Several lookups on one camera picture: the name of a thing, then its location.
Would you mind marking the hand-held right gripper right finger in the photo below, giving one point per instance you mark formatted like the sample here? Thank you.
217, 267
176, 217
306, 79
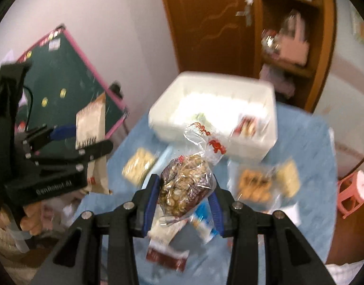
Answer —
216, 210

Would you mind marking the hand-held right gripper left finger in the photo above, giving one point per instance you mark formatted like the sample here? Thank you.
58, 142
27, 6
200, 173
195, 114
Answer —
151, 202

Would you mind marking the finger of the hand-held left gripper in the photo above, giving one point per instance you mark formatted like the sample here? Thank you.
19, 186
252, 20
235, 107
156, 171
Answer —
96, 150
63, 132

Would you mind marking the brown white snack packet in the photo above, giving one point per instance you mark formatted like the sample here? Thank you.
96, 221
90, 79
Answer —
91, 118

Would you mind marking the clear bag of nuts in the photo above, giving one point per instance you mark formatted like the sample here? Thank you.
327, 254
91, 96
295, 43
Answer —
182, 181

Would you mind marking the clear bag of pale crackers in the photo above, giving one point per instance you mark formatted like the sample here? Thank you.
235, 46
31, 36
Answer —
139, 166

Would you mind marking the white plastic box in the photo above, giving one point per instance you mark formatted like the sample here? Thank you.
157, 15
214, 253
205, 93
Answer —
199, 89

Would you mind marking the blue white snack packet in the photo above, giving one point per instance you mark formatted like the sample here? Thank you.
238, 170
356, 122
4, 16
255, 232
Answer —
204, 221

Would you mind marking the orange cookie packet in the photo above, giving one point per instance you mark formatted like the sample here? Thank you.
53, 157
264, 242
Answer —
254, 185

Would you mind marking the dark red white snack packet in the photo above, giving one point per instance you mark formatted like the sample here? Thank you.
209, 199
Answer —
167, 253

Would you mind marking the black clamp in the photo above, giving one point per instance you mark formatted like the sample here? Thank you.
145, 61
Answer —
116, 90

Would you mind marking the bread rolls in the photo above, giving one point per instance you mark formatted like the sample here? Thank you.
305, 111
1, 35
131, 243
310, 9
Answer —
32, 221

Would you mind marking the pale yellow snack packet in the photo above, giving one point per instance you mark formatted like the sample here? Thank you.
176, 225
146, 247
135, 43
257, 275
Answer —
290, 178

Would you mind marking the woven basket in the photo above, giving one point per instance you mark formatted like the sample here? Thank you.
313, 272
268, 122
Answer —
10, 252

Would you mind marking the blue fluffy mat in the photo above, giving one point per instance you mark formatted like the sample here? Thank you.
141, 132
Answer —
306, 154

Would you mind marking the pink plastic stool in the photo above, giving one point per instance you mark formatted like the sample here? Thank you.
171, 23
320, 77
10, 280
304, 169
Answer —
357, 190

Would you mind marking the white cloth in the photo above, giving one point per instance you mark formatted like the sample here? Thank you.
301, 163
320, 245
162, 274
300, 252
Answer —
345, 273

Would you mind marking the folded pink cloth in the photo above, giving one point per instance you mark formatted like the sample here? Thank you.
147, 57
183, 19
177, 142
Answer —
277, 80

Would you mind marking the wooden door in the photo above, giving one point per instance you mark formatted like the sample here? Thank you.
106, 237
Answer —
205, 20

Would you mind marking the wooden shelf unit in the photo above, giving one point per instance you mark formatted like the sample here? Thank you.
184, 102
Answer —
318, 74

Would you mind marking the clear wrapped gift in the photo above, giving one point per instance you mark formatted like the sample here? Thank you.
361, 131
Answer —
269, 40

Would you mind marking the pink handbag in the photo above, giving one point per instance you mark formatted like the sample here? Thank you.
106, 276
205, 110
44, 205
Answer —
296, 47

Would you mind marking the green chalkboard with pink frame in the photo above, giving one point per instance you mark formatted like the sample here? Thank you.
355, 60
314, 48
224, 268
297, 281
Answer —
72, 74

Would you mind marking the wall poster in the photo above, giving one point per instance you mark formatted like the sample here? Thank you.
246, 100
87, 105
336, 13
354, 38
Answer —
361, 29

